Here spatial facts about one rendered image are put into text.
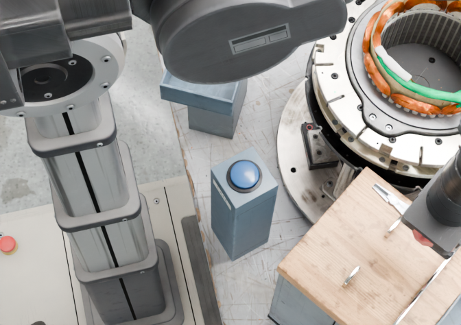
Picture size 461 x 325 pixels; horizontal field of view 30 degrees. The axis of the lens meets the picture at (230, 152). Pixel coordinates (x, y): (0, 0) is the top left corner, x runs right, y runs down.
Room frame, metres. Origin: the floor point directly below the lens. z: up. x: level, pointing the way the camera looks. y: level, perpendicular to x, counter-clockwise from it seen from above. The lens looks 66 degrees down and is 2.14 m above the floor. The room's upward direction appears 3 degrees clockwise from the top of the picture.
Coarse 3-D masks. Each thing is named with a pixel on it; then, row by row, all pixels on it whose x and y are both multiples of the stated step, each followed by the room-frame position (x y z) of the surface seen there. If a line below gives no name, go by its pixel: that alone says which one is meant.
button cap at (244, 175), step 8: (232, 168) 0.47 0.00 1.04; (240, 168) 0.47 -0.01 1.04; (248, 168) 0.47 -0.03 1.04; (256, 168) 0.47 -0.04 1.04; (232, 176) 0.45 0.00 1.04; (240, 176) 0.45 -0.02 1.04; (248, 176) 0.45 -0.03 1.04; (256, 176) 0.46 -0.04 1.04; (240, 184) 0.44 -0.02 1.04; (248, 184) 0.44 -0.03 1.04
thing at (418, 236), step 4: (440, 168) 0.39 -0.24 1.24; (424, 188) 0.37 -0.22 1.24; (412, 232) 0.34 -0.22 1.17; (416, 232) 0.34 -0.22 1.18; (416, 236) 0.34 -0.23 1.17; (420, 236) 0.34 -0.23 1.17; (416, 240) 0.34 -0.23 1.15; (420, 240) 0.33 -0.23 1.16; (424, 240) 0.33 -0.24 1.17; (428, 240) 0.33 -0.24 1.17; (424, 244) 0.33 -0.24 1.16; (428, 244) 0.33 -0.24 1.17; (432, 244) 0.32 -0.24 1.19
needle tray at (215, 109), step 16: (176, 80) 0.61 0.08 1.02; (176, 96) 0.58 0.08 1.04; (192, 96) 0.57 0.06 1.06; (208, 96) 0.57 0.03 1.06; (224, 96) 0.59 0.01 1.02; (240, 96) 0.68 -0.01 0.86; (192, 112) 0.65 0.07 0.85; (208, 112) 0.64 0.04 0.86; (224, 112) 0.56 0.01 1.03; (192, 128) 0.65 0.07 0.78; (208, 128) 0.64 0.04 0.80; (224, 128) 0.64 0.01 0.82
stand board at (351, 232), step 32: (352, 192) 0.43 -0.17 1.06; (320, 224) 0.38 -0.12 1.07; (352, 224) 0.38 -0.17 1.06; (384, 224) 0.39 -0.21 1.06; (288, 256) 0.34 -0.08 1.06; (320, 256) 0.34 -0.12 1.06; (352, 256) 0.34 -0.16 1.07; (384, 256) 0.34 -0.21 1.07; (416, 256) 0.34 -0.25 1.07; (320, 288) 0.30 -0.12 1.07; (352, 288) 0.30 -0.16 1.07; (384, 288) 0.30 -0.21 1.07; (416, 288) 0.30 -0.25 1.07; (448, 288) 0.30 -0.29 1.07; (352, 320) 0.26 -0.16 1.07; (384, 320) 0.26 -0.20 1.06; (416, 320) 0.26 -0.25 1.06
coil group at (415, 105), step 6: (390, 96) 0.55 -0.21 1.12; (396, 96) 0.54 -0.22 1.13; (402, 96) 0.54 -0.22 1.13; (396, 102) 0.54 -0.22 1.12; (402, 102) 0.54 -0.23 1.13; (408, 102) 0.54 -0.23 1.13; (414, 102) 0.53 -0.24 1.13; (420, 102) 0.53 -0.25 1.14; (408, 108) 0.53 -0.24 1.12; (414, 108) 0.53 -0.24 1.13; (420, 108) 0.53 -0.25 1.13; (426, 108) 0.53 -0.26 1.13; (432, 108) 0.53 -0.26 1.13; (438, 108) 0.53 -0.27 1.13; (438, 114) 0.53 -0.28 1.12
